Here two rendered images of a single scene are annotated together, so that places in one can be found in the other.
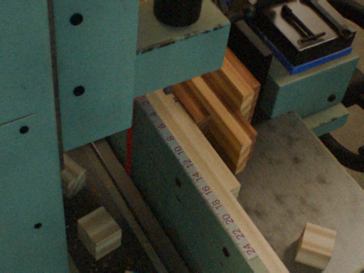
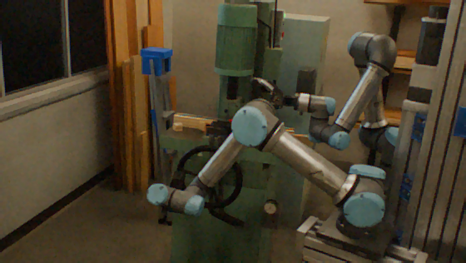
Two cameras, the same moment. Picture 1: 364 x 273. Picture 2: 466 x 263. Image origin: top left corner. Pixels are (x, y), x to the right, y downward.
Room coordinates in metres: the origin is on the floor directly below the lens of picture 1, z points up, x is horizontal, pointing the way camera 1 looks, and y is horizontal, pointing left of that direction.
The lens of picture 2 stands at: (2.15, -1.33, 1.61)
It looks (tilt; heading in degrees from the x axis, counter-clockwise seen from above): 18 degrees down; 139
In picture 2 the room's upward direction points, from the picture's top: 4 degrees clockwise
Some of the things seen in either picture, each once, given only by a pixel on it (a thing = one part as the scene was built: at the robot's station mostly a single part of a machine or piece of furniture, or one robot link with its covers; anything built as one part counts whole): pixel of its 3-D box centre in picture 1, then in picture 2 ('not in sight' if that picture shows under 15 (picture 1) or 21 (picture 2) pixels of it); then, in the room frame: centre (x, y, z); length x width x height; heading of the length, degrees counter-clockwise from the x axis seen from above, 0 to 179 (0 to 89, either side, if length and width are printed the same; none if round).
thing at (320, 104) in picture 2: not in sight; (321, 106); (0.99, 0.15, 1.14); 0.11 x 0.08 x 0.09; 38
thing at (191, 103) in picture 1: (168, 86); not in sight; (0.58, 0.03, 0.92); 0.16 x 0.02 x 0.04; 38
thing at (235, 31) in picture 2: not in sight; (235, 39); (0.54, 0.03, 1.35); 0.18 x 0.18 x 0.31
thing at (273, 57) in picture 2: not in sight; (272, 63); (0.53, 0.30, 1.23); 0.09 x 0.08 x 0.15; 128
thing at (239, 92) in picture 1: (200, 62); not in sight; (0.62, 0.00, 0.94); 0.20 x 0.02 x 0.08; 38
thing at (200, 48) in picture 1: (156, 47); (231, 106); (0.53, 0.05, 1.03); 0.14 x 0.07 x 0.09; 128
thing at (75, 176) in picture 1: (66, 175); not in sight; (0.49, 0.15, 0.82); 0.04 x 0.03 x 0.03; 57
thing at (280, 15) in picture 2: not in sight; (276, 26); (0.46, 0.37, 1.40); 0.10 x 0.06 x 0.16; 128
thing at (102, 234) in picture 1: (99, 232); not in sight; (0.41, 0.09, 0.82); 0.04 x 0.04 x 0.04; 46
